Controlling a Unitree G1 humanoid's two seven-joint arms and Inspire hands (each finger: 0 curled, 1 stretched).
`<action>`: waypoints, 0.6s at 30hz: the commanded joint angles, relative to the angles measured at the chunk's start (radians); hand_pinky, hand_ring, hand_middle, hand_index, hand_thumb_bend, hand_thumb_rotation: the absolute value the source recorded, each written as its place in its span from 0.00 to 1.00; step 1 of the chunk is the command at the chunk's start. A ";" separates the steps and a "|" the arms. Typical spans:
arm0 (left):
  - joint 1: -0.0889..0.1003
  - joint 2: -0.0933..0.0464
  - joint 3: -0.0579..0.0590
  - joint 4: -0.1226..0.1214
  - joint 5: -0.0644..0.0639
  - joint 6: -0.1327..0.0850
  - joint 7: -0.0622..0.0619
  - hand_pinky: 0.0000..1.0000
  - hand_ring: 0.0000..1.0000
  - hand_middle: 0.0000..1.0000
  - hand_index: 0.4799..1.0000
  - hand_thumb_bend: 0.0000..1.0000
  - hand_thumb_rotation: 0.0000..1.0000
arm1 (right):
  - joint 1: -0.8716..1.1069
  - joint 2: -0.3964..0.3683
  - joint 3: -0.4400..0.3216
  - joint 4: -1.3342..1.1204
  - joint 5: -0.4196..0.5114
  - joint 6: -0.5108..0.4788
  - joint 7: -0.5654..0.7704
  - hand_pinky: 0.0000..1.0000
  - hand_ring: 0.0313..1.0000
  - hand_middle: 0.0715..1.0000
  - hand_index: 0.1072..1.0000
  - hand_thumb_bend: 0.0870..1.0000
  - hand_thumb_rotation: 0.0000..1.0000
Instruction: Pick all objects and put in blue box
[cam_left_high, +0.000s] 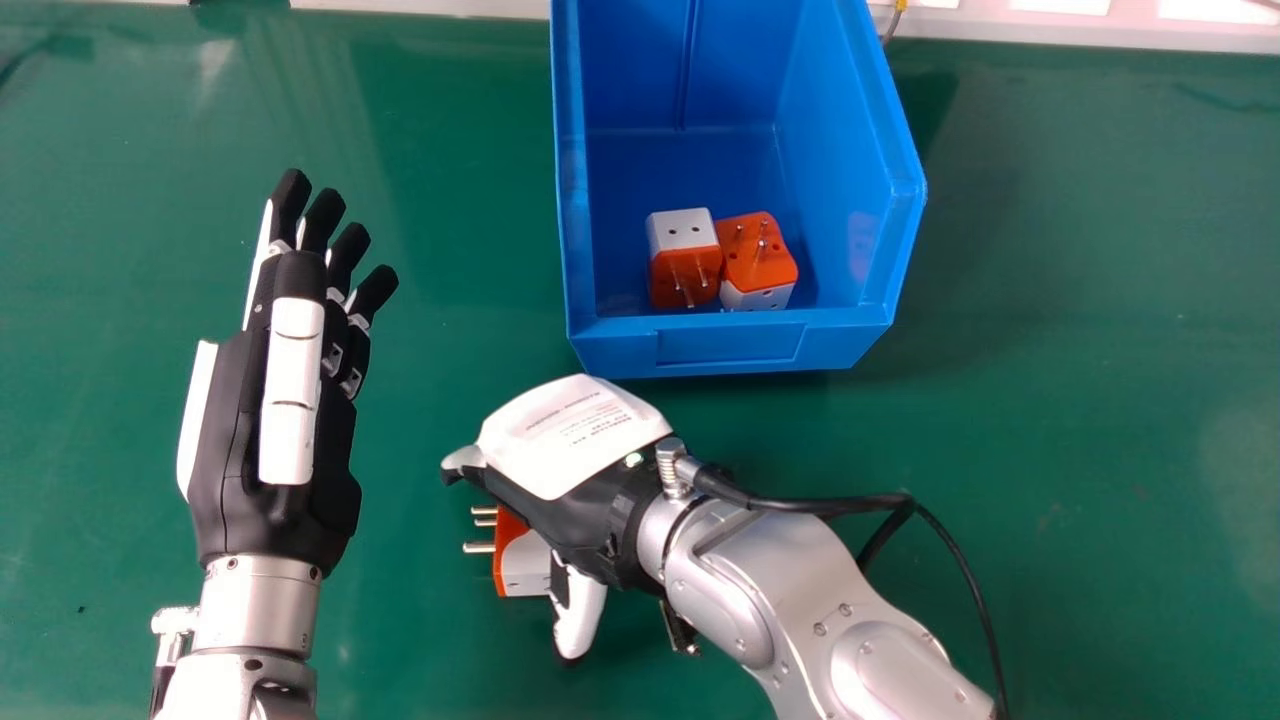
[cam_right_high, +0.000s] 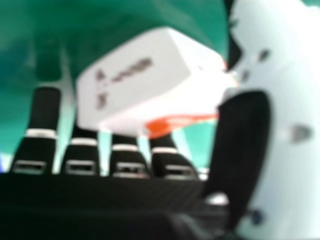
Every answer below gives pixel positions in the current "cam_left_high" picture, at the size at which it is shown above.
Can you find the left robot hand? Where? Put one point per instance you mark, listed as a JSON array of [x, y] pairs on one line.
[[280, 470]]

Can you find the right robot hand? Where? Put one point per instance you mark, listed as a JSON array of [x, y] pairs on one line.
[[570, 440]]

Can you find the white-and-orange plug adapter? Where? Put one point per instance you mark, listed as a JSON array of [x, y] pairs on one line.
[[757, 265], [680, 255], [515, 560]]

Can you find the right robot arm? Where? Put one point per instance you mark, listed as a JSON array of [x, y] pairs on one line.
[[790, 610]]

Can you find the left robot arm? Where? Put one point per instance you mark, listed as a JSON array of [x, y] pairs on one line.
[[245, 640]]

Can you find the blue plastic bin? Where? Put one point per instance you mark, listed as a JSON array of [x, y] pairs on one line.
[[735, 190]]

